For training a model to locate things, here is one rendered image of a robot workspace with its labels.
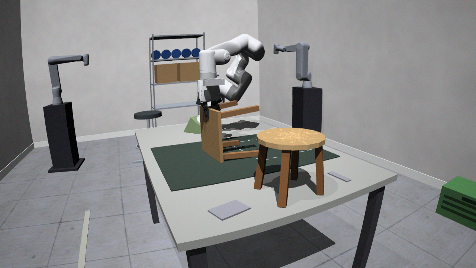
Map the small wooden stool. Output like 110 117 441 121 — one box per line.
254 128 325 208

